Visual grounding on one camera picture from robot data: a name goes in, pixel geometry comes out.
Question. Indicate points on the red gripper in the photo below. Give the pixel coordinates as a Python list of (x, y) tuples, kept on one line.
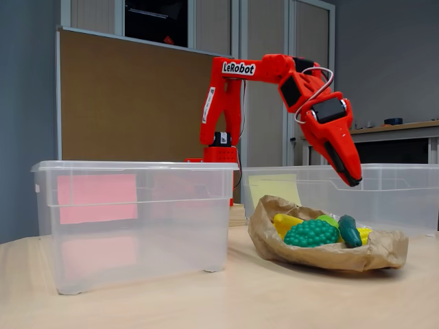
[(334, 131)]

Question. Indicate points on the light green toy apple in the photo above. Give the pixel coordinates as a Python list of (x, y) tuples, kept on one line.
[(327, 221)]

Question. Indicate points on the dark green toy cucumber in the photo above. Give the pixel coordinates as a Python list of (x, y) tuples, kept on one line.
[(350, 231)]

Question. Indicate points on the dark green bumpy toy vegetable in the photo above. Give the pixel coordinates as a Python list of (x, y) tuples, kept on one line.
[(310, 234)]

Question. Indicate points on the yellow toy banana bunch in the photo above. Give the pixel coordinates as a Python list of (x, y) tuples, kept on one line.
[(283, 222)]

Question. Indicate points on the yellow toy corn cob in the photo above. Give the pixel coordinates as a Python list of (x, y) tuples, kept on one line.
[(365, 234)]

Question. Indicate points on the red robot arm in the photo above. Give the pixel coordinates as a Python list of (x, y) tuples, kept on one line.
[(271, 68)]

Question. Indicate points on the clear plastic bin yellow note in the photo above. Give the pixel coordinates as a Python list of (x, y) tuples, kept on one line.
[(394, 205)]

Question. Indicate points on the clear plastic bin pink note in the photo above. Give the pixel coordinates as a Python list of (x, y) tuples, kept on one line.
[(154, 246)]

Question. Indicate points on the small white cup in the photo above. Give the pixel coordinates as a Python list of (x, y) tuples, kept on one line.
[(370, 124)]

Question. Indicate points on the sideboard with wooden top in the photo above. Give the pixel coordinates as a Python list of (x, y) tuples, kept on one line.
[(394, 150)]

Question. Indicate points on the blue round item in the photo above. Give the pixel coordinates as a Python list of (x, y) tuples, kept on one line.
[(393, 121)]

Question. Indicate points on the yellow paper note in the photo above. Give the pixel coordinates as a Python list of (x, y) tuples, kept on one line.
[(274, 186)]

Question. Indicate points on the brown paper bag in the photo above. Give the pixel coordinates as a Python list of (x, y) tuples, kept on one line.
[(308, 257)]

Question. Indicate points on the wooden base block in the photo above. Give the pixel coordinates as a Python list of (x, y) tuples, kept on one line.
[(237, 216)]

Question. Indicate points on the tall grey cabinet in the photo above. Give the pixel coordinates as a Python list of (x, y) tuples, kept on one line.
[(264, 27)]

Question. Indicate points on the pink paper note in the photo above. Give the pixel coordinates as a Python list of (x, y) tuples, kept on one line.
[(96, 198)]

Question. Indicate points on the brown cork pin board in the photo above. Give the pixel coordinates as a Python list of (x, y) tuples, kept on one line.
[(85, 103)]

